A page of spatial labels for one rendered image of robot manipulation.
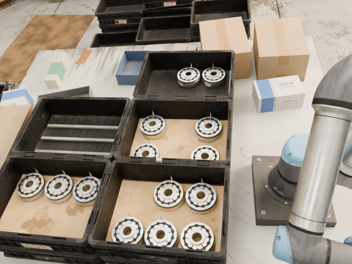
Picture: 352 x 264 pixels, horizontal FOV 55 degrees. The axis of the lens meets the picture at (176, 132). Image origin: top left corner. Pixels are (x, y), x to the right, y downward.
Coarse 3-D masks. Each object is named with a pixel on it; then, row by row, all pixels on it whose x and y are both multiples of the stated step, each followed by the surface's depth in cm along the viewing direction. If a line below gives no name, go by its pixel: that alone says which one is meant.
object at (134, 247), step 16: (128, 160) 114; (144, 160) 113; (224, 192) 102; (224, 208) 98; (96, 224) 100; (224, 224) 95; (96, 240) 97; (224, 240) 92; (192, 256) 92; (208, 256) 90; (224, 256) 91
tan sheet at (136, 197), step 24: (120, 192) 118; (144, 192) 117; (216, 192) 113; (120, 216) 112; (144, 216) 111; (168, 216) 110; (192, 216) 109; (216, 216) 108; (144, 240) 105; (216, 240) 103
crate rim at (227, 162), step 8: (232, 104) 125; (128, 112) 129; (232, 112) 123; (128, 120) 126; (120, 136) 121; (120, 144) 119; (152, 160) 113; (168, 160) 112; (176, 160) 111; (184, 160) 111; (192, 160) 111; (200, 160) 111; (208, 160) 110; (216, 160) 110; (224, 160) 109
